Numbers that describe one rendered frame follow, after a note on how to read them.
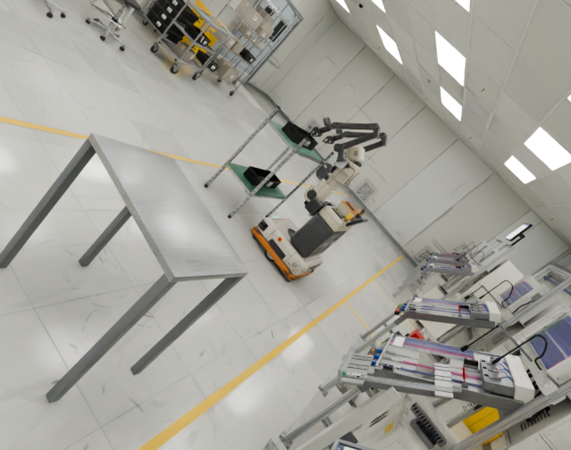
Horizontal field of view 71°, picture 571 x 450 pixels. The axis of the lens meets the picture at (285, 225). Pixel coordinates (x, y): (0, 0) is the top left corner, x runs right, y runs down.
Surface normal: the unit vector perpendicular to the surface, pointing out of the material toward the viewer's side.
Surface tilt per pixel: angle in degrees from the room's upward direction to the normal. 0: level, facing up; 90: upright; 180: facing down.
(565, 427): 90
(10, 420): 0
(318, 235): 90
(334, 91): 90
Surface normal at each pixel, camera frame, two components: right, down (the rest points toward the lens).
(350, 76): -0.39, 0.02
